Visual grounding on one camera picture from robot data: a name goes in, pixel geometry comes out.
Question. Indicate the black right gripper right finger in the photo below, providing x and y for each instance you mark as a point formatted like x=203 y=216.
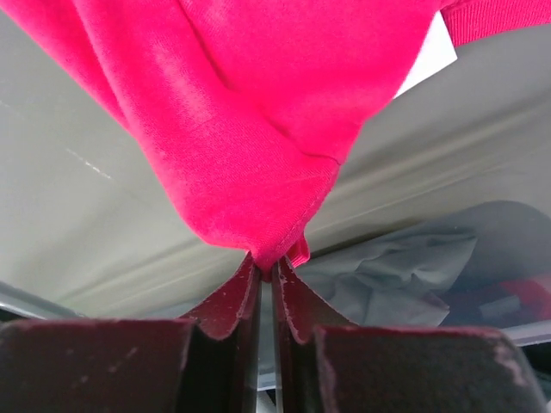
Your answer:
x=326 y=363

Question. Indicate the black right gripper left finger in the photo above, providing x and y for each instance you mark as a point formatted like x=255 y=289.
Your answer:
x=203 y=361

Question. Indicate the pink t-shirt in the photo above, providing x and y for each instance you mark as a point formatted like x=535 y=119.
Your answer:
x=246 y=110

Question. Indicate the grey t-shirt in bin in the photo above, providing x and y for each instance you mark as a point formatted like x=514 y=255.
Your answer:
x=397 y=281

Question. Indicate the red t-shirt in bin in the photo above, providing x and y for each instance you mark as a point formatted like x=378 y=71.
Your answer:
x=533 y=292

